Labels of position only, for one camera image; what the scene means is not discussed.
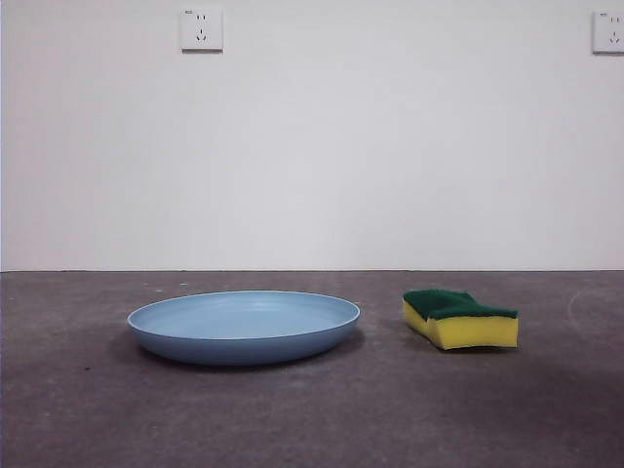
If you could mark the blue round plate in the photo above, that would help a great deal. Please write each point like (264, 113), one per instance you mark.
(244, 336)

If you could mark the white wall socket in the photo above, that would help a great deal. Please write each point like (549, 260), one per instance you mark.
(202, 29)
(609, 31)

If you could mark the yellow sponge with green scourer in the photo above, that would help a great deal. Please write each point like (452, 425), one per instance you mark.
(478, 334)

